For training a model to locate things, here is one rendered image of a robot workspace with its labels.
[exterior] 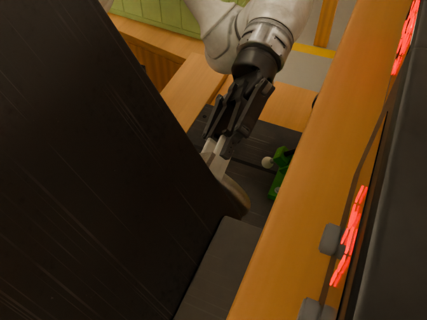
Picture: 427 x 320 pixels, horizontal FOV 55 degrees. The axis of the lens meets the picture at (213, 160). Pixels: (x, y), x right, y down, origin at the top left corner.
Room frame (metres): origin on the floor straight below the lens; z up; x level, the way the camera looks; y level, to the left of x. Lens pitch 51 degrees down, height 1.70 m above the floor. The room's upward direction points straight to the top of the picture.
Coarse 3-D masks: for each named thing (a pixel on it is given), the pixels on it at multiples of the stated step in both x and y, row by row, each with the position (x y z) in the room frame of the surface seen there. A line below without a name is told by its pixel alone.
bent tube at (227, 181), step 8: (208, 152) 0.40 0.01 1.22; (208, 160) 0.39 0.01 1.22; (224, 176) 0.39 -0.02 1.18; (224, 184) 0.38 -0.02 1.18; (232, 184) 0.38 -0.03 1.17; (232, 192) 0.37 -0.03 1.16; (240, 192) 0.38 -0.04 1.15; (232, 200) 0.37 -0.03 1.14; (240, 200) 0.37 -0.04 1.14; (248, 200) 0.38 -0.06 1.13; (240, 208) 0.37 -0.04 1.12; (248, 208) 0.38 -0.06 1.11; (240, 216) 0.38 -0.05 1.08
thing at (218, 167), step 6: (222, 138) 0.43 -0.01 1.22; (222, 144) 0.42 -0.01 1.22; (216, 150) 0.41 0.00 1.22; (216, 156) 0.40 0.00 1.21; (216, 162) 0.39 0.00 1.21; (222, 162) 0.40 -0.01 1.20; (228, 162) 0.40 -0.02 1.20; (210, 168) 0.38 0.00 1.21; (216, 168) 0.39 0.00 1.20; (222, 168) 0.39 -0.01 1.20; (216, 174) 0.38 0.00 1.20; (222, 174) 0.38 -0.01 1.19
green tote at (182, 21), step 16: (128, 0) 1.45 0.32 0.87; (144, 0) 1.42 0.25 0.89; (160, 0) 1.39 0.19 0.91; (176, 0) 1.36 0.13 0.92; (224, 0) 1.37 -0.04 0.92; (240, 0) 1.50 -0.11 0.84; (128, 16) 1.46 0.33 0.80; (144, 16) 1.42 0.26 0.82; (160, 16) 1.39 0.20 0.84; (176, 16) 1.36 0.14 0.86; (192, 16) 1.33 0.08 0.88; (192, 32) 1.33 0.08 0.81
